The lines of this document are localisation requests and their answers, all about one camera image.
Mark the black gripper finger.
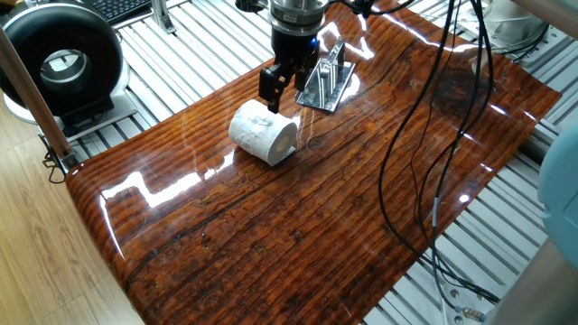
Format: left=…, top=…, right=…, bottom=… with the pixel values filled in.
left=294, top=53, right=320, bottom=93
left=257, top=62, right=290, bottom=114

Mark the white toilet paper roll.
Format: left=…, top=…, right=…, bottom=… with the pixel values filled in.
left=228, top=98, right=299, bottom=167

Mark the shiny metal toilet paper holder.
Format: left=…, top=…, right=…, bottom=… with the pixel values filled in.
left=294, top=39, right=357, bottom=113

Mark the small aluminium bracket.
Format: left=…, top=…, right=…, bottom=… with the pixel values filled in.
left=150, top=0, right=177, bottom=35

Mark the glossy wood-grain table mat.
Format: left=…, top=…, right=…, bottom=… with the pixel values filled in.
left=65, top=0, right=563, bottom=325

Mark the black keyboard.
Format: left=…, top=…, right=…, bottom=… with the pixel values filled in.
left=79, top=0, right=154, bottom=26

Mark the small tangled black cable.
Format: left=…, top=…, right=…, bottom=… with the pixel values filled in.
left=42, top=135, right=68, bottom=185

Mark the cable with metal connector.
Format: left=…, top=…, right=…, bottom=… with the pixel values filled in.
left=453, top=305, right=487, bottom=323

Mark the black round object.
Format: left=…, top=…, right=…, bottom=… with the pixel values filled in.
left=234, top=0, right=271, bottom=14

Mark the grey cylindrical device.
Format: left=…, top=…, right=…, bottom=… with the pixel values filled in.
left=485, top=0, right=550, bottom=49

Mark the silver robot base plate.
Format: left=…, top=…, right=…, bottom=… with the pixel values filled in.
left=433, top=282, right=493, bottom=325

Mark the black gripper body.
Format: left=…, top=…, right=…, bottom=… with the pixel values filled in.
left=270, top=26, right=322, bottom=69

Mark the black ring-shaped device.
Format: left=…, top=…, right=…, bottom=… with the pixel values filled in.
left=0, top=2, right=136, bottom=139

